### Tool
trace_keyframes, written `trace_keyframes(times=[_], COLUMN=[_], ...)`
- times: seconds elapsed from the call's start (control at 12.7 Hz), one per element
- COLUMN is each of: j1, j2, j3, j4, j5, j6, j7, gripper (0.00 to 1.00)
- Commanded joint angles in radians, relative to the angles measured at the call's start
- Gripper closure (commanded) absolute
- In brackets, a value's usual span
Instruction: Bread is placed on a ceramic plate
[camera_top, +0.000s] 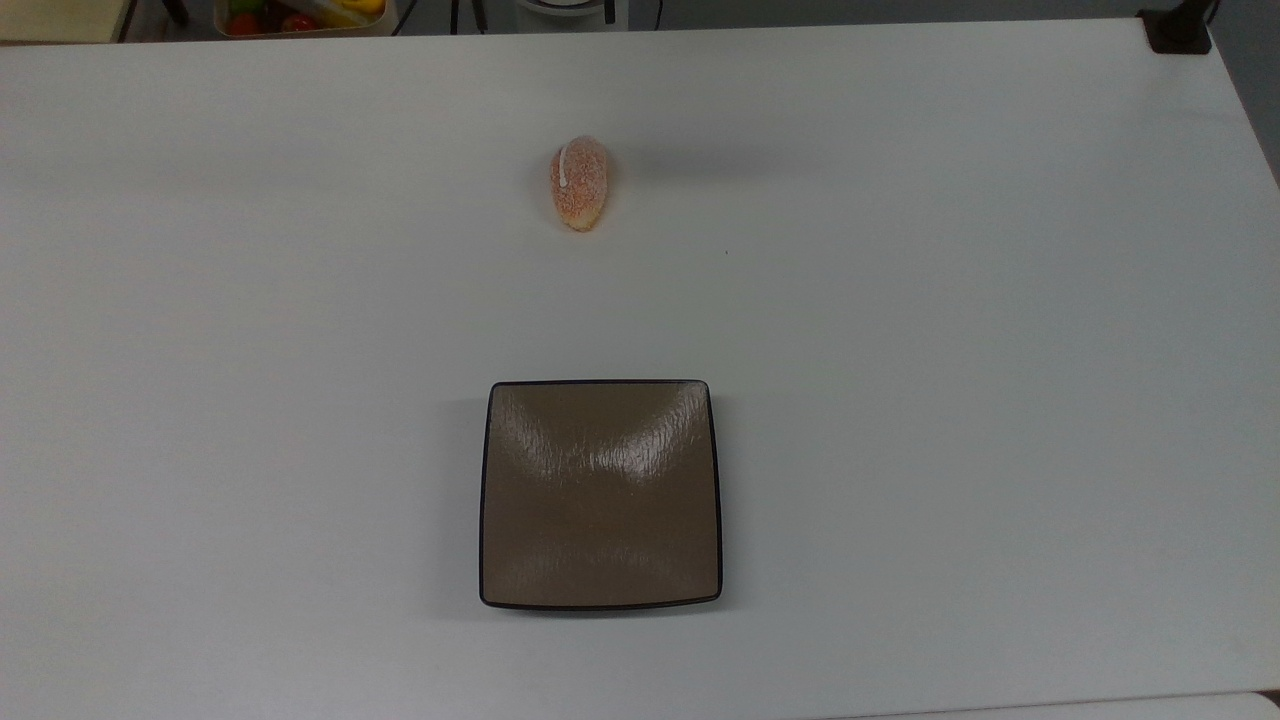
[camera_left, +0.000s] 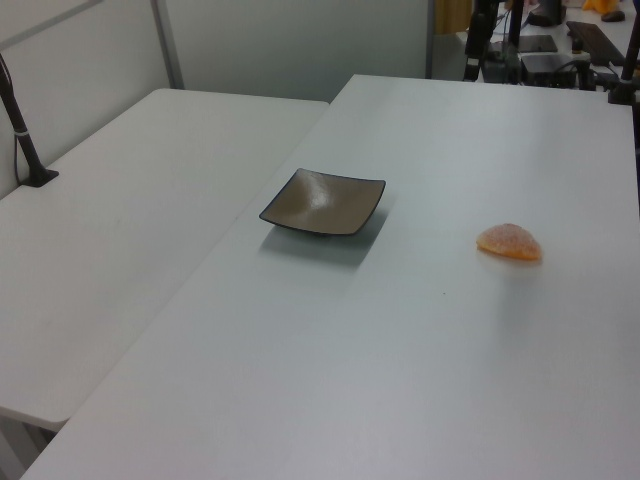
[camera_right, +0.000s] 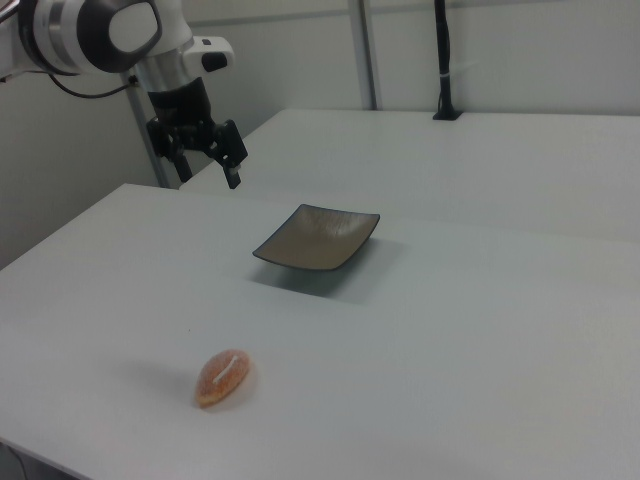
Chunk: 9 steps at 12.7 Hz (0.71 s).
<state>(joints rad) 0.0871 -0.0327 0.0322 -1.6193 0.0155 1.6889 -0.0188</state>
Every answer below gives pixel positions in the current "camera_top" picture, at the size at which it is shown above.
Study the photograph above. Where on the sugared orange bread roll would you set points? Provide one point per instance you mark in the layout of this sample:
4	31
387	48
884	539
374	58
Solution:
579	190

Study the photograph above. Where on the square brown ceramic plate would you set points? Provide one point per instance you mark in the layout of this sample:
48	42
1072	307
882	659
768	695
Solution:
600	500

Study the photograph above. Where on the yellow toy fruit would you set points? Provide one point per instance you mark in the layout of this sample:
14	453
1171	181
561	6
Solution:
362	5

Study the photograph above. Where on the beige basket of toy fruit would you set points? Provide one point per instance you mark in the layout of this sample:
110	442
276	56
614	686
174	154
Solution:
300	28

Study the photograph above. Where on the red toy tomato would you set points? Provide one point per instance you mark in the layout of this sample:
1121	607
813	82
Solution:
298	23
244	24

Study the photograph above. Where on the black table clamp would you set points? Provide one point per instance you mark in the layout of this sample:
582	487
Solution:
1178	32

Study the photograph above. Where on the beige box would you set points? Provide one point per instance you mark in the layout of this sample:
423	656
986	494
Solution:
60	20

